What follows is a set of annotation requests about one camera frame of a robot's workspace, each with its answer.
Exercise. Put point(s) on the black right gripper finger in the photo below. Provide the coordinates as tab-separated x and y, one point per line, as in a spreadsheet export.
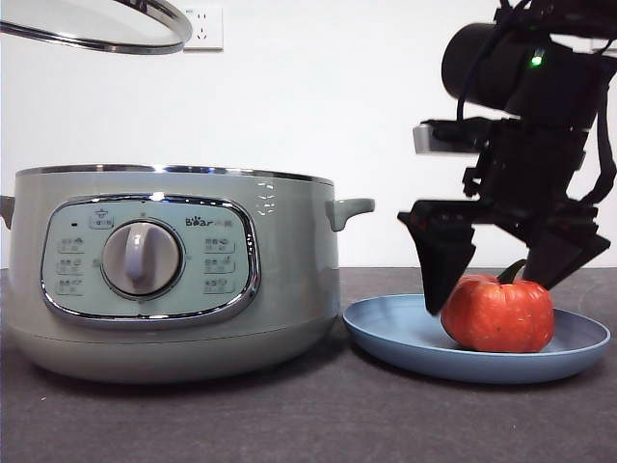
561	255
441	255

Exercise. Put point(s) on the small orange pumpkin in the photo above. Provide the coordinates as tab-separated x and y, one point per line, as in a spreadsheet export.
496	313

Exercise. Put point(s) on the glass lid with green knob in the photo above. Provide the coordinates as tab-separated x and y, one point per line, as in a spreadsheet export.
120	24

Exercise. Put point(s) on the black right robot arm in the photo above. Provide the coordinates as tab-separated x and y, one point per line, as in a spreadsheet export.
520	67

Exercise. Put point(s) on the blue plate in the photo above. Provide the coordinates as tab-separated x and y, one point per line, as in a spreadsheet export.
395	333

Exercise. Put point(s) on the pale green electric steamer pot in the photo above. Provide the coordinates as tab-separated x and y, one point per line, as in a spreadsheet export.
289	270

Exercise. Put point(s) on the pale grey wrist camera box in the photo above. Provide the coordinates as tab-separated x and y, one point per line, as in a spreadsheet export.
426	140

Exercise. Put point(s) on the white wall socket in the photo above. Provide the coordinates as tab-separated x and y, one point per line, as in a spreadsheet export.
209	29

